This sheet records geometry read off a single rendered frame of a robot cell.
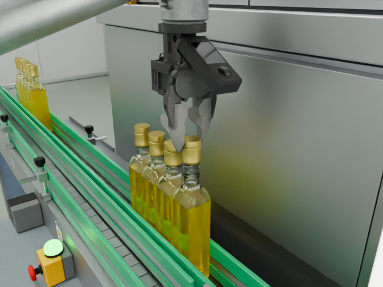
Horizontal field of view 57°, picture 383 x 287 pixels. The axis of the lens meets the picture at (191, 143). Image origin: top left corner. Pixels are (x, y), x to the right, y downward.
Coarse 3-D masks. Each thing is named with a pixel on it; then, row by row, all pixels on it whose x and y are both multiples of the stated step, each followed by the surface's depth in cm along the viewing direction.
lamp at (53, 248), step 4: (52, 240) 88; (56, 240) 88; (48, 244) 87; (52, 244) 87; (56, 244) 87; (60, 244) 88; (44, 248) 86; (48, 248) 86; (52, 248) 86; (56, 248) 86; (60, 248) 87; (44, 252) 87; (48, 252) 86; (52, 252) 86; (56, 252) 87; (60, 252) 88; (48, 256) 86; (52, 256) 86; (56, 256) 87
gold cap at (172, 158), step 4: (168, 140) 68; (164, 144) 66; (168, 144) 66; (172, 144) 66; (164, 148) 67; (168, 148) 66; (172, 148) 66; (164, 152) 67; (168, 152) 66; (172, 152) 66; (176, 152) 66; (180, 152) 67; (164, 156) 68; (168, 156) 66; (172, 156) 66; (176, 156) 66; (180, 156) 67; (164, 160) 68; (168, 160) 67; (172, 160) 67; (176, 160) 67; (180, 160) 67; (168, 164) 67; (172, 164) 67; (176, 164) 67; (180, 164) 68
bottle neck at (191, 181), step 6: (186, 168) 63; (192, 168) 62; (198, 168) 63; (186, 174) 63; (192, 174) 63; (198, 174) 64; (186, 180) 64; (192, 180) 63; (198, 180) 64; (186, 186) 64; (192, 186) 64; (198, 186) 65
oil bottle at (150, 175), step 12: (144, 168) 74; (156, 168) 72; (144, 180) 74; (156, 180) 72; (144, 192) 76; (144, 204) 77; (156, 204) 73; (144, 216) 79; (156, 216) 75; (156, 228) 76
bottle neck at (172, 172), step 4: (168, 168) 68; (172, 168) 67; (176, 168) 68; (180, 168) 69; (168, 172) 68; (172, 172) 68; (176, 172) 68; (180, 172) 69; (168, 176) 69; (172, 176) 68; (176, 176) 68
